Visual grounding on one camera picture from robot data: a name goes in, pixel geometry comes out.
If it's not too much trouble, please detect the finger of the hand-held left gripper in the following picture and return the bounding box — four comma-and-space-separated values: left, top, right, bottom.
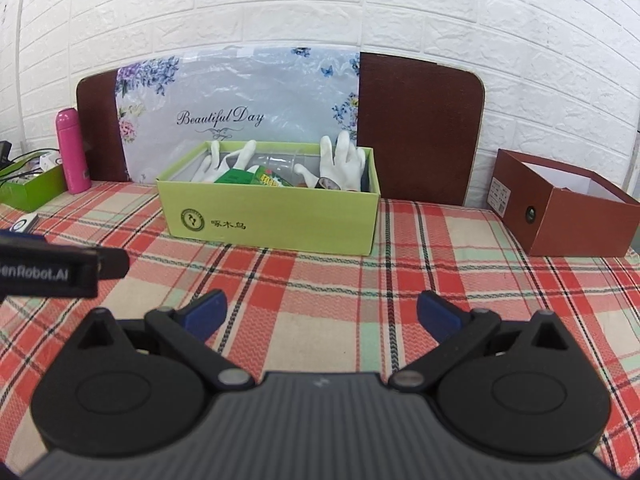
96, 248, 130, 282

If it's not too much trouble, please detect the white glove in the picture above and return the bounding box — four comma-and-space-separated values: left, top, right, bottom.
294, 131, 368, 192
191, 138, 259, 184

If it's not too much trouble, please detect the green printed packet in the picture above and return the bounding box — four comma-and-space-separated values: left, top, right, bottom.
251, 166, 296, 187

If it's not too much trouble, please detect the brown cardboard box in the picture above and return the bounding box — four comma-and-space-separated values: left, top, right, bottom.
487, 148, 640, 258

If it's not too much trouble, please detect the brown wooden board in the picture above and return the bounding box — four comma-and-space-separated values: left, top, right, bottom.
75, 51, 485, 207

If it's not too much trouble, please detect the white flat device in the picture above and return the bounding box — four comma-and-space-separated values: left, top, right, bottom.
9, 213, 40, 235

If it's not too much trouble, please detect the plaid tablecloth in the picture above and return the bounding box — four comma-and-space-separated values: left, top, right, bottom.
0, 180, 640, 466

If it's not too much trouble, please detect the clear plastic cup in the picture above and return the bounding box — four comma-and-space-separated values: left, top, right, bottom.
249, 152, 306, 176

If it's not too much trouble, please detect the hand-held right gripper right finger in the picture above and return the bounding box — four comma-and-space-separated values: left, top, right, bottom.
388, 289, 572, 393

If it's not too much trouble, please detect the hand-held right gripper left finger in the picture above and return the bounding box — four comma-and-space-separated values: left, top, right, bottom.
74, 288, 256, 394

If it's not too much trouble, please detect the small green tray box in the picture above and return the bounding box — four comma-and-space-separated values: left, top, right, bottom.
0, 162, 69, 213

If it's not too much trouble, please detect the black cable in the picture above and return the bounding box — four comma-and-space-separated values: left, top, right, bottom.
0, 149, 59, 182

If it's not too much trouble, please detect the green cardboard box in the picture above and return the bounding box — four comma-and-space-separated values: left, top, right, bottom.
156, 140, 382, 257

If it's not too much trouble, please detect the floral plastic bag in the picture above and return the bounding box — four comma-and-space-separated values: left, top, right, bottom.
114, 46, 361, 184

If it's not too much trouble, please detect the pink thermos bottle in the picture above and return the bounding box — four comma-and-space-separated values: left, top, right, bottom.
54, 108, 93, 195

